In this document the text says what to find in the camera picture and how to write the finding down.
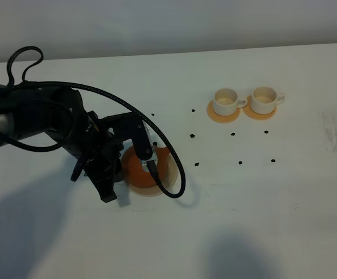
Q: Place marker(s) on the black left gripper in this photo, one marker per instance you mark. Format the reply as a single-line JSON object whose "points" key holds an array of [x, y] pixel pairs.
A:
{"points": [[86, 144]]}

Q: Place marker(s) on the brown clay teapot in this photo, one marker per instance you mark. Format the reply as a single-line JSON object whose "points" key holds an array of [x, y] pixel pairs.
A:
{"points": [[135, 175]]}

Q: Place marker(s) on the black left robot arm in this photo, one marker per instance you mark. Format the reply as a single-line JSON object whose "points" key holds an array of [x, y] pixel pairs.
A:
{"points": [[45, 119]]}

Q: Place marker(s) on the beige round teapot coaster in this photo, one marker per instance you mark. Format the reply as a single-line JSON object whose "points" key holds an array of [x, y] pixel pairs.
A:
{"points": [[167, 182]]}

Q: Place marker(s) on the left orange cup coaster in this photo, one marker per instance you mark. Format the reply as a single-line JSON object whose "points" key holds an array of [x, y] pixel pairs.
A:
{"points": [[221, 119]]}

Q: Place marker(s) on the orange cup coaster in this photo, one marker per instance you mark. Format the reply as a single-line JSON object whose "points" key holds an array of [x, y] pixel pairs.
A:
{"points": [[221, 119], [253, 115]]}

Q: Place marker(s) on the left white teacup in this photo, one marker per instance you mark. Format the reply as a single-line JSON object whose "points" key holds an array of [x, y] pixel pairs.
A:
{"points": [[226, 102]]}

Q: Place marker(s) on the white teacup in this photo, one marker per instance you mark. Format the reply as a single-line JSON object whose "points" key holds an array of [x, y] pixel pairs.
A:
{"points": [[264, 100], [226, 102]]}

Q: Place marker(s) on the right orange cup coaster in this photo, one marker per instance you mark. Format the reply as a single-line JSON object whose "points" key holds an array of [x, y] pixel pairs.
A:
{"points": [[253, 115]]}

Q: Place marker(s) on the right white teacup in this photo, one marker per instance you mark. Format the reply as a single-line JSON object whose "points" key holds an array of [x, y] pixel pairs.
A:
{"points": [[264, 100]]}

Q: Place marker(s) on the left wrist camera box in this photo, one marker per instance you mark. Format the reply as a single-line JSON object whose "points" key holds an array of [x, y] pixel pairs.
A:
{"points": [[129, 126]]}

